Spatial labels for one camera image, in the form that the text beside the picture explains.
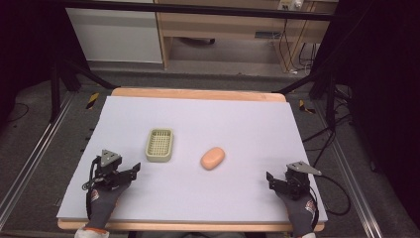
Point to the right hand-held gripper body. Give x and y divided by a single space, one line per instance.
297 180

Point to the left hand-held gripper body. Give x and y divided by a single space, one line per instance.
106 165

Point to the pale green soap dish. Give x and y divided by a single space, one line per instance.
159 145

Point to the orange soap bar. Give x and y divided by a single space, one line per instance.
212 158

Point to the white table mat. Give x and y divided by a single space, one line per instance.
211 191

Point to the yellow black striped tape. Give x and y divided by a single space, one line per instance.
92 100
306 107

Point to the black metal stand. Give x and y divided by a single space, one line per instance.
56 89
327 89

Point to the wooden table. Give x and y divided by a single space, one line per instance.
198 94

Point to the white cabinet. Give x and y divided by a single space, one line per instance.
115 34

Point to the wooden desk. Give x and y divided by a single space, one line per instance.
218 24

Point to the white power strip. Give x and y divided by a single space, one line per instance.
291 4

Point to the metal floor rail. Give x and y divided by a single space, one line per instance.
31 162
350 178

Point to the black frame bar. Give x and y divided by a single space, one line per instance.
198 9

